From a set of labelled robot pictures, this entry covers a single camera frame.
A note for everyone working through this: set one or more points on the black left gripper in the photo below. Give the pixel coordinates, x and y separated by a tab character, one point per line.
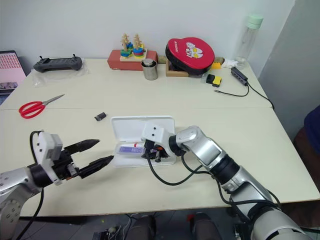
64	165

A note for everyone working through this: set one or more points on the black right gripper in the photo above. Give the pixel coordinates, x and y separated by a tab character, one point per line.
152	147

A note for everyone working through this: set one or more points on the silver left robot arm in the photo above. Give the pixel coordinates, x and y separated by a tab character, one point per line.
15	178

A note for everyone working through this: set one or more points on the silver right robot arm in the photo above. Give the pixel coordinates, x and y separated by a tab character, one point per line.
240	180

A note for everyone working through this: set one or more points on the red capped white marker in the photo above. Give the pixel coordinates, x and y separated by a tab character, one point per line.
137	144

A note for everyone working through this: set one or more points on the white plastic pencil case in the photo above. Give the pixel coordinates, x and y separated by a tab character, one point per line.
130	127

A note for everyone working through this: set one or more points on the small black clip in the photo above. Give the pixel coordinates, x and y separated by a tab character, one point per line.
100	116

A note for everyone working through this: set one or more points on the dark rounded shape under table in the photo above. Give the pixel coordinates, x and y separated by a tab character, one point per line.
203	227
145	228

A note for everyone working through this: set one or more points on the steel cup with weight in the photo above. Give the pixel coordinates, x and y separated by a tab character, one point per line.
150	71

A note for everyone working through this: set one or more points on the wooden tray box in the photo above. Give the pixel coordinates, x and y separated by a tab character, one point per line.
175	72

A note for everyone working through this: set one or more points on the clear plastic bag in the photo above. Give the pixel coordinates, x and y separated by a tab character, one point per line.
40	78

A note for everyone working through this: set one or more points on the red cardboard box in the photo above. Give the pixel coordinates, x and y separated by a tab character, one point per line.
130	65

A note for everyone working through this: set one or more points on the black handheld remote controller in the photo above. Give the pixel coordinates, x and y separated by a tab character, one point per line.
58	63

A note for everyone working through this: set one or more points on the yellow black board eraser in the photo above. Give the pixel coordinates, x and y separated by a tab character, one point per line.
214	80

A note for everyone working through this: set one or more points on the wooden colourful stacking toy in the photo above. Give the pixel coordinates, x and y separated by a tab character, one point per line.
135	51

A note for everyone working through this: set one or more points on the red black boxing pad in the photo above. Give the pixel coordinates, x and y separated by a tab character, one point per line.
190	53

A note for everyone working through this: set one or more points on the yellow toy block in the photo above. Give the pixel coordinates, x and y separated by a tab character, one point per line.
216	66

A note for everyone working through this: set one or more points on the grey usb hub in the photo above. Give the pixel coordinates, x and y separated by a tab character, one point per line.
239	73

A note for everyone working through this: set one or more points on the white crumpled tissue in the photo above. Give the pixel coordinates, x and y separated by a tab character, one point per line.
228	63

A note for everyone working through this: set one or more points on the clear bottle green cap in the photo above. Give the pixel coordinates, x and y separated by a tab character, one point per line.
248	42

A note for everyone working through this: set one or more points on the brown chair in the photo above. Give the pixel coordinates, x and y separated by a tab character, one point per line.
306	160

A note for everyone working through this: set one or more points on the person in blue clothing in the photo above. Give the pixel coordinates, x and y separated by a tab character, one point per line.
312	130

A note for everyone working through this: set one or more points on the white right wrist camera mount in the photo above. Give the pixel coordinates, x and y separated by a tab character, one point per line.
156	136

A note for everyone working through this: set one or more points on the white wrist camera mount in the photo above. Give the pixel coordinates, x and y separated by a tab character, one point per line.
156	136
46	147

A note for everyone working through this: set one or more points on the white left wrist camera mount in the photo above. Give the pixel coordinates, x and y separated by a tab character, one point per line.
46	147

